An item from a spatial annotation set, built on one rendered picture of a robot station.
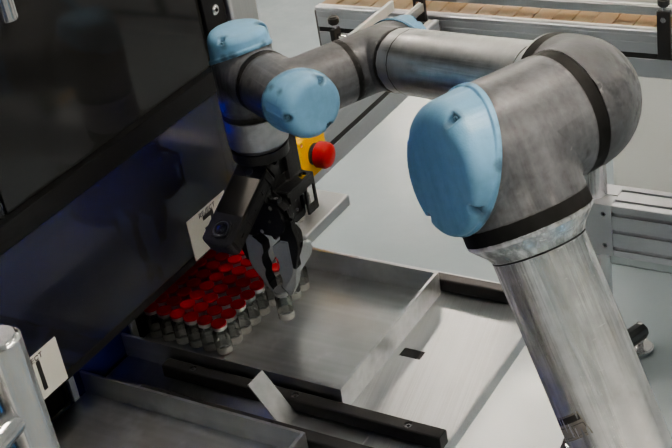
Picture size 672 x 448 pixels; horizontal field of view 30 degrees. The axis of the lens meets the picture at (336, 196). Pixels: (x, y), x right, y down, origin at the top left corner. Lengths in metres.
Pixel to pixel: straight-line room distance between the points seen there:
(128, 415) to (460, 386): 0.41
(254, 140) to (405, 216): 2.12
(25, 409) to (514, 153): 0.49
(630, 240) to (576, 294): 1.45
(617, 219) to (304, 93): 1.24
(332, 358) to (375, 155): 2.38
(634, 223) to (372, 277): 0.88
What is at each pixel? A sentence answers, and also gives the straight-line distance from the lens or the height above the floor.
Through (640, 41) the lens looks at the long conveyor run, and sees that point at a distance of 2.28.
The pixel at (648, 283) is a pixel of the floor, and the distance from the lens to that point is 3.23.
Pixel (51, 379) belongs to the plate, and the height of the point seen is 1.01.
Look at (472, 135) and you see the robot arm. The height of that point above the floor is 1.37.
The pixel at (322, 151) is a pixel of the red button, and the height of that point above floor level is 1.01.
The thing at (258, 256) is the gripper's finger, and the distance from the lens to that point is 1.61.
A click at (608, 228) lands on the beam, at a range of 2.52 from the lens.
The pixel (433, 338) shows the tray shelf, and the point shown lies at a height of 0.88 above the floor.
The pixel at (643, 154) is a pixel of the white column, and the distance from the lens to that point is 3.12.
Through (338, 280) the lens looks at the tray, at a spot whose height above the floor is 0.88.
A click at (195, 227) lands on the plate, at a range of 1.64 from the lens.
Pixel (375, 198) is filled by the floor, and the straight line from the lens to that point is 3.71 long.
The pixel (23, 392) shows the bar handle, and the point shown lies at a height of 1.45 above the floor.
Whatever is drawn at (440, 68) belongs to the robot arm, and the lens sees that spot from 1.30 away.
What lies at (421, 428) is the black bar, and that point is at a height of 0.90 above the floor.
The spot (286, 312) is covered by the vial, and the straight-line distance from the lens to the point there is 1.64.
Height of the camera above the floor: 1.84
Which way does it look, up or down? 29 degrees down
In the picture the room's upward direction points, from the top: 10 degrees counter-clockwise
